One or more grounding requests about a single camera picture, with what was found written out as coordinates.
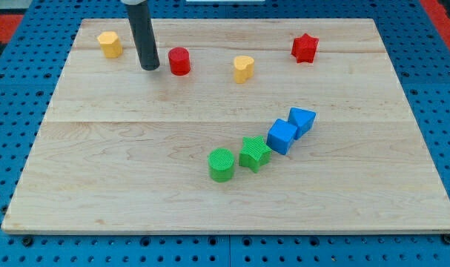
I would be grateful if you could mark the yellow hexagon block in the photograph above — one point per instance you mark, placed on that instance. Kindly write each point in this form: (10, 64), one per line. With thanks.
(110, 44)

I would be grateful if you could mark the blue cube block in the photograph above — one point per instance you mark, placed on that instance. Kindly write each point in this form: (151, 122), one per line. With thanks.
(281, 136)

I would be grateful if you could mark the light wooden board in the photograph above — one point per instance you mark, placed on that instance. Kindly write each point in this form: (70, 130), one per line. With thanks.
(122, 150)

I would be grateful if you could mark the green cylinder block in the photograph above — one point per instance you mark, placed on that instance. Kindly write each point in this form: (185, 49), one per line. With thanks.
(221, 165)

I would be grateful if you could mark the green star block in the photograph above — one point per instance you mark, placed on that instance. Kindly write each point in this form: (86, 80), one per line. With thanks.
(254, 153)

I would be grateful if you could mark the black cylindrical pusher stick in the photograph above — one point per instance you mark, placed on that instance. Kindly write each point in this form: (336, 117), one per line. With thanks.
(143, 35)

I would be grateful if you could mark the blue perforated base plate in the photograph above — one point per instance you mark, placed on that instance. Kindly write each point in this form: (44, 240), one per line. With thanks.
(31, 65)

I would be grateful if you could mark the blue triangle block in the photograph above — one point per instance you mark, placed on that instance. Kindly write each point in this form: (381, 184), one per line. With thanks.
(302, 119)

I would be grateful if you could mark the red star block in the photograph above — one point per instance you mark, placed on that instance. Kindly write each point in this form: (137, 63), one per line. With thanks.
(304, 48)

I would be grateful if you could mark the red cylinder block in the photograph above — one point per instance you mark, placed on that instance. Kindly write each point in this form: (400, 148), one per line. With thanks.
(179, 61)

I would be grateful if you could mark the yellow heart block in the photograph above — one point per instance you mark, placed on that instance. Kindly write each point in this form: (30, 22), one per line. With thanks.
(243, 68)

